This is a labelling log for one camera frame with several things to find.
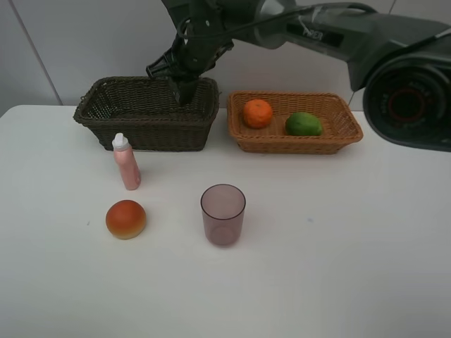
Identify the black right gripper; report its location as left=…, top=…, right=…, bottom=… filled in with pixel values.
left=146, top=35, right=234, bottom=102

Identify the dark grey rectangular bottle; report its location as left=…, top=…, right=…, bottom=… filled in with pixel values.
left=177, top=81, right=191, bottom=106

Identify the orange tangerine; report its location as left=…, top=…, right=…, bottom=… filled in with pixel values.
left=243, top=99, right=273, bottom=129

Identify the green lime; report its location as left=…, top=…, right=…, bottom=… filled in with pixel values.
left=285, top=112, right=323, bottom=137

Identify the translucent purple plastic cup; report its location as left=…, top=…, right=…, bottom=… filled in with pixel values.
left=200, top=184, right=247, bottom=247

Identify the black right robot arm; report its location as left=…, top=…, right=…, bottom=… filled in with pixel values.
left=146, top=1, right=450, bottom=152

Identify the dark brown wicker basket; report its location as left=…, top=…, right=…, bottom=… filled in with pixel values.
left=73, top=77, right=219, bottom=152

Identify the pink bottle white cap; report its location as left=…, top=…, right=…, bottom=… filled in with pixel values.
left=112, top=133, right=141, bottom=190

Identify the red orange round bun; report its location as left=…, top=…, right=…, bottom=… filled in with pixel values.
left=106, top=200, right=147, bottom=240

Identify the orange wicker basket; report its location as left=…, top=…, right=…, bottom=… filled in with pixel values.
left=227, top=91, right=364, bottom=155

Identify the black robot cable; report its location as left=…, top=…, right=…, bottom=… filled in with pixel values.
left=175, top=1, right=380, bottom=39

